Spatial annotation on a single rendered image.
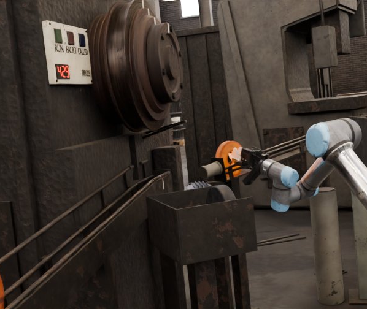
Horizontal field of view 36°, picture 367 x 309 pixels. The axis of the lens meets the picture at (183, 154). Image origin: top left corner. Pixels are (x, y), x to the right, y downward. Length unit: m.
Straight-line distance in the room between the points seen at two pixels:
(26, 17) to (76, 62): 0.22
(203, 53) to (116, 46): 4.38
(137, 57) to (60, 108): 0.33
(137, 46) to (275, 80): 2.85
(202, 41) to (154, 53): 4.36
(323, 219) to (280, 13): 2.41
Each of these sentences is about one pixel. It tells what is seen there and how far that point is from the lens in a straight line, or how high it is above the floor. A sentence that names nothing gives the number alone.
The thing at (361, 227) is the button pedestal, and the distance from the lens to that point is 2.66.
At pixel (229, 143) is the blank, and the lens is 2.48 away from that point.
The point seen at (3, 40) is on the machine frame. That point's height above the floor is 1.19.
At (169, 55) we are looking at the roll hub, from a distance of 1.99.
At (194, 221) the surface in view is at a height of 0.69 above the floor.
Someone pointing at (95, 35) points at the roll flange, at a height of 1.22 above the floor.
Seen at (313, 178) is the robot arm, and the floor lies 0.61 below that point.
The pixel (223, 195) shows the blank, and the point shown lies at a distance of 1.42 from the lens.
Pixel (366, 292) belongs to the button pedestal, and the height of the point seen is 0.04.
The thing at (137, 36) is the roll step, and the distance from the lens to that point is 1.92.
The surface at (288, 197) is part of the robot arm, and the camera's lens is 2.34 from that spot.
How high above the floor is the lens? 0.97
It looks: 5 degrees down
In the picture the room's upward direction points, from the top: 6 degrees counter-clockwise
